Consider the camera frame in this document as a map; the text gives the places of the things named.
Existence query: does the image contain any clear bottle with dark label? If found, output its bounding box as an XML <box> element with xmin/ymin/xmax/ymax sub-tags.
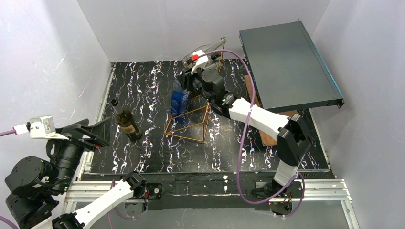
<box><xmin>182</xmin><ymin>37</ymin><xmax>227</xmax><ymax>68</ymax></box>

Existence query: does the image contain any clear square bottle black cap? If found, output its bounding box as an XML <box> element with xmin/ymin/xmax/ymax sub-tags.
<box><xmin>208</xmin><ymin>52</ymin><xmax>222</xmax><ymax>62</ymax></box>

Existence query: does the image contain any wooden board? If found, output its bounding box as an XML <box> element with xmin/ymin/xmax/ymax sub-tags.
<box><xmin>244</xmin><ymin>75</ymin><xmax>298</xmax><ymax>146</ymax></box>

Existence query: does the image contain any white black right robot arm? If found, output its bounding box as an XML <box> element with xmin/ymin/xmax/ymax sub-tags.
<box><xmin>176</xmin><ymin>69</ymin><xmax>312</xmax><ymax>188</ymax></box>

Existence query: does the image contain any blue glass bottle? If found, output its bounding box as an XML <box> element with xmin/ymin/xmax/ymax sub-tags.
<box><xmin>170</xmin><ymin>80</ymin><xmax>191</xmax><ymax>118</ymax></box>

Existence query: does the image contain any dark teal network switch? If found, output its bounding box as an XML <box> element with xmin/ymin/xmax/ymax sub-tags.
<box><xmin>239</xmin><ymin>20</ymin><xmax>344</xmax><ymax>113</ymax></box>

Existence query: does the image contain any aluminium frame rail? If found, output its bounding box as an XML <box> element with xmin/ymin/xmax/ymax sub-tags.
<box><xmin>63</xmin><ymin>179</ymin><xmax>360</xmax><ymax>229</ymax></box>

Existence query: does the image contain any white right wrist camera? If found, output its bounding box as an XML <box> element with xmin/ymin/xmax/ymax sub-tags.
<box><xmin>191</xmin><ymin>50</ymin><xmax>210</xmax><ymax>74</ymax></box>

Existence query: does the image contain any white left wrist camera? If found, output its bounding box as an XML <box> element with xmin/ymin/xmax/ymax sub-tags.
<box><xmin>12</xmin><ymin>115</ymin><xmax>68</xmax><ymax>140</ymax></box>

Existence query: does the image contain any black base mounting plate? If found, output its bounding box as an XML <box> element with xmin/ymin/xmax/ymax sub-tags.
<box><xmin>79</xmin><ymin>171</ymin><xmax>306</xmax><ymax>211</ymax></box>

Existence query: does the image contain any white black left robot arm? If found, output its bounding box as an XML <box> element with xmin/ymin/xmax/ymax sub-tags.
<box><xmin>5</xmin><ymin>115</ymin><xmax>147</xmax><ymax>229</ymax></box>

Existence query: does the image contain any dark olive bottle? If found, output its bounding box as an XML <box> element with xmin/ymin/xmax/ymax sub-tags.
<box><xmin>110</xmin><ymin>99</ymin><xmax>142</xmax><ymax>142</ymax></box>

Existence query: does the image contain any gold wire wine rack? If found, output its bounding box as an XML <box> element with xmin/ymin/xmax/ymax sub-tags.
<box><xmin>164</xmin><ymin>45</ymin><xmax>225</xmax><ymax>143</ymax></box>

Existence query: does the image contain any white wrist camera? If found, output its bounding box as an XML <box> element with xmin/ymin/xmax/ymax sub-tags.
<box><xmin>12</xmin><ymin>115</ymin><xmax>68</xmax><ymax>140</ymax></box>
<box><xmin>191</xmin><ymin>50</ymin><xmax>210</xmax><ymax>74</ymax></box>

